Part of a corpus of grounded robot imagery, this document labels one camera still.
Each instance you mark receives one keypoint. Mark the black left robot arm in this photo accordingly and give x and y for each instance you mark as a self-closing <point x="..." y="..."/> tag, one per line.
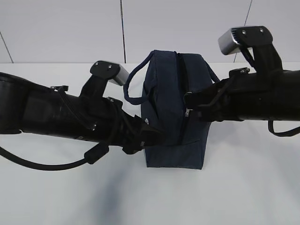
<point x="27" y="107"/>

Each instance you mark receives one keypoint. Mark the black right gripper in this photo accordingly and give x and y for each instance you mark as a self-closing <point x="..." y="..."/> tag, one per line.
<point x="219" y="101"/>

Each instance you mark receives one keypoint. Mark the navy blue fabric lunch bag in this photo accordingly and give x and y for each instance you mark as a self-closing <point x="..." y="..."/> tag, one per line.
<point x="158" y="85"/>

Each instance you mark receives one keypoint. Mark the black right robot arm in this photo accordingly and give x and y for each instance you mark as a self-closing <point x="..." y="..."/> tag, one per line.
<point x="249" y="96"/>

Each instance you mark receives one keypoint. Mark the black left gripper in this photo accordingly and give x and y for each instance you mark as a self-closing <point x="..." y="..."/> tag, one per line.
<point x="115" y="127"/>

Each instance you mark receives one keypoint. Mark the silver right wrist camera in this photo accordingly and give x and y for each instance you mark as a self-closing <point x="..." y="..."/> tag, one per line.
<point x="233" y="40"/>

